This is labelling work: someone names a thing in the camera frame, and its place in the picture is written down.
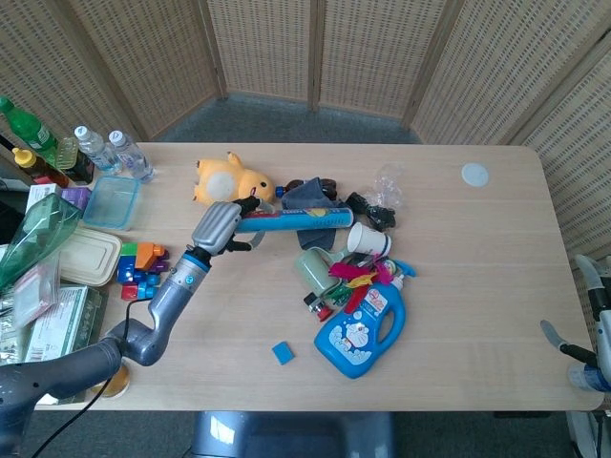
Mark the purple building block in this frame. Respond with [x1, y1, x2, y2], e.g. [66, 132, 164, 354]
[152, 247, 173, 276]

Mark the light blue building block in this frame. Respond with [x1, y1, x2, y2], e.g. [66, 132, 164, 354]
[135, 272, 161, 302]

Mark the black red small toy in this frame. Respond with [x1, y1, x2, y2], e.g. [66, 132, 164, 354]
[303, 291, 334, 323]

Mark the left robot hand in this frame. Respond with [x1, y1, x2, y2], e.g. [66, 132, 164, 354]
[190, 196, 262, 257]

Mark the yellow tape roll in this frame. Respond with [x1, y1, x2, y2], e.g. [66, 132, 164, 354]
[90, 364, 132, 400]

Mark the white carton box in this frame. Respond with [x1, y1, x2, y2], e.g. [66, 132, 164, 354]
[25, 182, 64, 217]

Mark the yellow plush toy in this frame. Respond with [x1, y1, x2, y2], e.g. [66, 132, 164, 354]
[192, 151, 278, 208]

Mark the crumpled clear plastic wrapper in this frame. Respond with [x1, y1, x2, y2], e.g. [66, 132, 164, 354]
[372, 162, 408, 212]

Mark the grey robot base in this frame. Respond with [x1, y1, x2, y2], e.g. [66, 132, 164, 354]
[190, 410, 398, 458]

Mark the white paper cup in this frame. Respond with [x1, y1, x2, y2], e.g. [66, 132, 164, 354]
[346, 220, 394, 256]

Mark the brown bottle with blue cap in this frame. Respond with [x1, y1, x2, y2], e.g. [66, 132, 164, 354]
[274, 177, 338, 200]

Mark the blue cartoon detergent bottle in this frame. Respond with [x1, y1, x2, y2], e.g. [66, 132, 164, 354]
[312, 259, 418, 381]

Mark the blue cylindrical tube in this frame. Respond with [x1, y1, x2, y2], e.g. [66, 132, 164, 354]
[233, 206, 355, 236]

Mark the green plastic bag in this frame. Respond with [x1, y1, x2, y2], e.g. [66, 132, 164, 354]
[0, 192, 84, 293]

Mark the dark oil bottle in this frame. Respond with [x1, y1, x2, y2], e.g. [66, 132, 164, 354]
[55, 136, 96, 187]

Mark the dark blue building block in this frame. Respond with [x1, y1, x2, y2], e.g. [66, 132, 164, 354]
[116, 256, 140, 283]

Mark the yellow cap sauce bottle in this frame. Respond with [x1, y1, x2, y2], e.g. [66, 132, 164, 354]
[11, 146, 71, 189]

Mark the white round table grommet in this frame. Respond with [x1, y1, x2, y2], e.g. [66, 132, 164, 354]
[460, 161, 491, 189]

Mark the black bundled strap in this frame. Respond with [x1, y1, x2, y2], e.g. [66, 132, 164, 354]
[345, 191, 398, 230]

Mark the green tea box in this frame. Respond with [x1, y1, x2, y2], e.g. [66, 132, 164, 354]
[20, 283, 109, 364]

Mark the clear container with blue lid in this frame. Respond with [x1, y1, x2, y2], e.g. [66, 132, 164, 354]
[81, 175, 142, 233]

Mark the blue mahjong tile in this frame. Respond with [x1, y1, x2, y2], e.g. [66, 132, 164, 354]
[271, 339, 296, 367]

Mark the clear bag with red print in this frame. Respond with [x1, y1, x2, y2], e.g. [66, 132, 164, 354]
[12, 263, 61, 331]

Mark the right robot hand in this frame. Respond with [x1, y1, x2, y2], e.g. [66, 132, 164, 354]
[539, 319, 611, 394]

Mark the beige lunch box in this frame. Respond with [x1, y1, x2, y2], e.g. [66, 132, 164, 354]
[56, 225, 123, 288]

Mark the orange building block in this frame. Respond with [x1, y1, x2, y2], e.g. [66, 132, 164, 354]
[134, 241, 166, 271]

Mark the green cup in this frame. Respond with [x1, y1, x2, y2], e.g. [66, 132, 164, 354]
[292, 245, 343, 300]

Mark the woven folding screen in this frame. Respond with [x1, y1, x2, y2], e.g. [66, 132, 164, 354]
[0, 0, 611, 344]

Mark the colourful feather shuttlecock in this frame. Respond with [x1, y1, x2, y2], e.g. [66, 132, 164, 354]
[327, 257, 398, 314]

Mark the grey cloth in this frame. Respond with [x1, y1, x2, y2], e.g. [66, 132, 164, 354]
[280, 177, 350, 250]

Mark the green soda bottle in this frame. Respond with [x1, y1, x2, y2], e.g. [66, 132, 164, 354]
[0, 94, 61, 164]

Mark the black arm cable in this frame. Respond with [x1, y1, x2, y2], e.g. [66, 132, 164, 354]
[32, 300, 159, 458]

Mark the clear water bottle white cap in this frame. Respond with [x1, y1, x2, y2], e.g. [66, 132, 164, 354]
[73, 124, 123, 176]
[107, 129, 157, 184]

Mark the purple box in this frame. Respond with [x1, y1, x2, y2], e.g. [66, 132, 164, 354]
[60, 186, 93, 212]

